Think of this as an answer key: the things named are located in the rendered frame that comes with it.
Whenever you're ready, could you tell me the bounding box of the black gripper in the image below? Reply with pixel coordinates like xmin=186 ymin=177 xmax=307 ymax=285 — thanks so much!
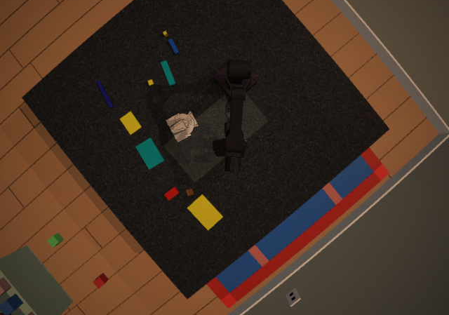
xmin=224 ymin=122 xmax=230 ymax=134

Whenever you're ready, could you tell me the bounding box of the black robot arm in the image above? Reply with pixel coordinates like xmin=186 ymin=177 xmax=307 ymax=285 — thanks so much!
xmin=213 ymin=60 xmax=253 ymax=172

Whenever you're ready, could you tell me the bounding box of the teal flat square plate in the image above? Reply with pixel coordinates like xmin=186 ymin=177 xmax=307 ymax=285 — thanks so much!
xmin=135 ymin=138 xmax=164 ymax=170

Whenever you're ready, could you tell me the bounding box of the teal rectangular bar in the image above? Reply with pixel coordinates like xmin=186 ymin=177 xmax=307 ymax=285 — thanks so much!
xmin=160 ymin=60 xmax=176 ymax=86

